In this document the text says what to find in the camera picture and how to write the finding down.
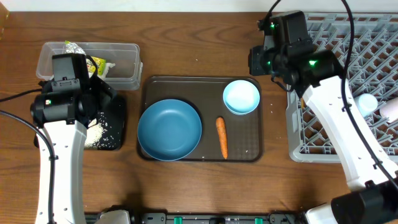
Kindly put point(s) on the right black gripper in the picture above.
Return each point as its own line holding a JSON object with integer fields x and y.
{"x": 255, "y": 55}

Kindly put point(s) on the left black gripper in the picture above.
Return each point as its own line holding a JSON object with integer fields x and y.
{"x": 101, "y": 89}

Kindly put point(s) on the white napkin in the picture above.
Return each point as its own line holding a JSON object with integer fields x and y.
{"x": 109, "y": 68}

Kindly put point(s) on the pile of white rice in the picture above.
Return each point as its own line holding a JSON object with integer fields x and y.
{"x": 96, "y": 135}

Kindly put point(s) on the green yellow foil wrapper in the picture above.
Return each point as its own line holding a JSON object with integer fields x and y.
{"x": 100, "y": 65}

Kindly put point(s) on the light blue cup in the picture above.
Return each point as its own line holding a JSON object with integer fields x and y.
{"x": 366, "y": 104}

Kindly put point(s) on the white pink cup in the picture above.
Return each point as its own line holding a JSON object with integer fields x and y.
{"x": 390, "y": 110}

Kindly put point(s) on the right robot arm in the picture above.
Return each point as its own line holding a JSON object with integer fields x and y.
{"x": 320, "y": 80}

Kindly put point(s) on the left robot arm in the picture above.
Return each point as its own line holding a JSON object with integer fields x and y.
{"x": 60, "y": 186}

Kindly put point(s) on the grey dishwasher rack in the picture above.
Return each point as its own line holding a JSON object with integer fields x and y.
{"x": 372, "y": 69}

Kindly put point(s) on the black rectangular tray bin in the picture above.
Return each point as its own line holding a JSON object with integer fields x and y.
{"x": 113, "y": 124}

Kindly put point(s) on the clear plastic bin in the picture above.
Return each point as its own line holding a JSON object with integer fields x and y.
{"x": 125, "y": 75}

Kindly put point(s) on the light blue bowl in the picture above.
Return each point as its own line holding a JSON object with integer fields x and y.
{"x": 241, "y": 97}

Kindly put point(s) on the brown serving tray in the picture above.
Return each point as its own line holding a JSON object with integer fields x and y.
{"x": 205, "y": 94}

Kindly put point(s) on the orange carrot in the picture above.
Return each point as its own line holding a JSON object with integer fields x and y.
{"x": 221, "y": 129}

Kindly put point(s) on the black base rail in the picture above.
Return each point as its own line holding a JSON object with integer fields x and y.
{"x": 148, "y": 216}

